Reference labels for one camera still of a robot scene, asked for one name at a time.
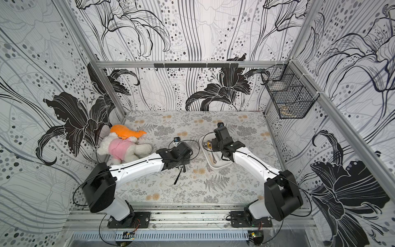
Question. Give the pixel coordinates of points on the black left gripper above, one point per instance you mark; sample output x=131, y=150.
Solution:
x=186, y=161

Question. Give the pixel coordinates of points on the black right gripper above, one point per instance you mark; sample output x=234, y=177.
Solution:
x=217, y=144

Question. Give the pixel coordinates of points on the gold spoon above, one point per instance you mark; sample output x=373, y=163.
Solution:
x=209, y=145

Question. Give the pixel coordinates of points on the black long-handled spoon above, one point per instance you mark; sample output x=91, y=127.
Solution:
x=182, y=170

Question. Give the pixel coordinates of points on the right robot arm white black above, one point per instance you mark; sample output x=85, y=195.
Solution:
x=281, y=197

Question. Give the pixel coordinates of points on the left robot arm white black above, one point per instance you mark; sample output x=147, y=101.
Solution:
x=101, y=184

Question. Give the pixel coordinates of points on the white plastic storage box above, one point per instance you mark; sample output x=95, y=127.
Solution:
x=220, y=164

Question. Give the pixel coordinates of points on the white plush toy pink shirt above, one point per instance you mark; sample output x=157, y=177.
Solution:
x=122, y=145

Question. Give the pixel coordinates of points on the small circuit board left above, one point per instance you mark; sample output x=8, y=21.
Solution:
x=128, y=235

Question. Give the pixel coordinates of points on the small circuit board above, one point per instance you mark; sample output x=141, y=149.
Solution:
x=256, y=236
x=128, y=235

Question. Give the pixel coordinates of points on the small circuit board right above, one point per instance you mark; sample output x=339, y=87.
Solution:
x=256, y=236

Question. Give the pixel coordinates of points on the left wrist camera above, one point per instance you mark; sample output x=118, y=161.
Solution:
x=176, y=141

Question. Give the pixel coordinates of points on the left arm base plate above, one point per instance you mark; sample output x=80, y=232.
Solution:
x=133, y=220

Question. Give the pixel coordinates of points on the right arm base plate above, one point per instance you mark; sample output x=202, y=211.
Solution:
x=240, y=219

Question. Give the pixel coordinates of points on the white slotted cable duct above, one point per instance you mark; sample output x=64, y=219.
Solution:
x=165, y=236

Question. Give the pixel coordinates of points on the black bar on back rail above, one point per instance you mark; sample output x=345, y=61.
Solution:
x=195, y=65

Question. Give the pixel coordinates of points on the black wire wall basket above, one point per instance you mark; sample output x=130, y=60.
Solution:
x=291, y=99

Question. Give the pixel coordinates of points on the aluminium mounting rail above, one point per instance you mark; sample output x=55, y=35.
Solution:
x=191, y=217

